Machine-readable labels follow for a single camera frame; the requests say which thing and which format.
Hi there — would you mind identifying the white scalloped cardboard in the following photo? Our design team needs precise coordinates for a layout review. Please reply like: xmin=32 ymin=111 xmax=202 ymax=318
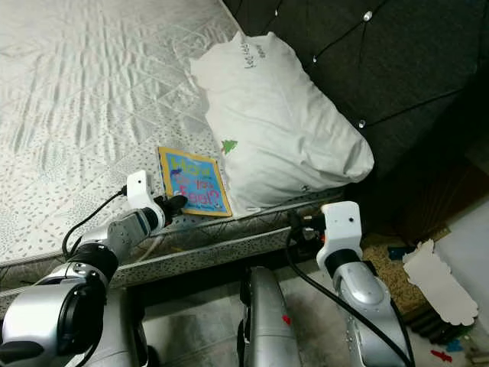
xmin=403 ymin=239 xmax=481 ymax=328

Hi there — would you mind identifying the colourful children's book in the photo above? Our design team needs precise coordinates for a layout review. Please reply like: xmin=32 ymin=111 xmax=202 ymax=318
xmin=158 ymin=147 xmax=232 ymax=217

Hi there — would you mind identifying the brown woven mat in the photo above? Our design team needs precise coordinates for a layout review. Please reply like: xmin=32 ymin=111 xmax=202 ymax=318
xmin=361 ymin=243 xmax=440 ymax=316

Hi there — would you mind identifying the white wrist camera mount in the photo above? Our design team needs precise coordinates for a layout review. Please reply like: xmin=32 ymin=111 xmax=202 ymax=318
xmin=319 ymin=201 xmax=362 ymax=257
xmin=125 ymin=171 xmax=165 ymax=226

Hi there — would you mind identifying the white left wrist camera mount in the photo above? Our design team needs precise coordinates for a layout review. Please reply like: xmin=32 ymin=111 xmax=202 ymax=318
xmin=125 ymin=171 xmax=165 ymax=226

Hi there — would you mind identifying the grey right robot leg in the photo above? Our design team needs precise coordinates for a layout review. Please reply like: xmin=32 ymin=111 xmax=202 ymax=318
xmin=239 ymin=266 xmax=304 ymax=367

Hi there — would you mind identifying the grey robot leg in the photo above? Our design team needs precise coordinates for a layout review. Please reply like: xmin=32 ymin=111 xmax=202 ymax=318
xmin=101 ymin=287 xmax=146 ymax=367
xmin=239 ymin=266 xmax=304 ymax=367

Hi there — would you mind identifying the white quilted mattress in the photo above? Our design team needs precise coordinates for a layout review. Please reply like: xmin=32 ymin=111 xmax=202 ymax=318
xmin=0 ymin=0 xmax=345 ymax=268

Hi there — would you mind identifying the grey left robot leg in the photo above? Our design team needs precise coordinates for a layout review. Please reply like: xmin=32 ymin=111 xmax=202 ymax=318
xmin=101 ymin=287 xmax=146 ymax=367

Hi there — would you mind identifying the white pillow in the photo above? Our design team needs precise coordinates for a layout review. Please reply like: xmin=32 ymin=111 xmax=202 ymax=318
xmin=189 ymin=32 xmax=375 ymax=219

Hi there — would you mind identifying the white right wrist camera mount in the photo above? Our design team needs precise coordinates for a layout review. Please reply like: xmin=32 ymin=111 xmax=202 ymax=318
xmin=319 ymin=201 xmax=362 ymax=257

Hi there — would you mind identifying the grey bed base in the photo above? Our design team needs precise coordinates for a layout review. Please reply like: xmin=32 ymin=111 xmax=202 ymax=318
xmin=0 ymin=197 xmax=345 ymax=316

